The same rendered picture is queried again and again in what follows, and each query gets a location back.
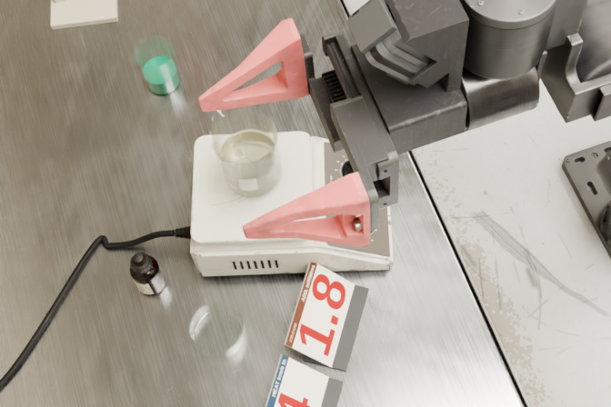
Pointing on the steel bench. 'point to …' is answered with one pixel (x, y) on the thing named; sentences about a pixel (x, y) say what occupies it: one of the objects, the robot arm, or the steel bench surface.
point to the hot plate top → (206, 206)
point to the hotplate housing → (207, 264)
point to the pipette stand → (95, 3)
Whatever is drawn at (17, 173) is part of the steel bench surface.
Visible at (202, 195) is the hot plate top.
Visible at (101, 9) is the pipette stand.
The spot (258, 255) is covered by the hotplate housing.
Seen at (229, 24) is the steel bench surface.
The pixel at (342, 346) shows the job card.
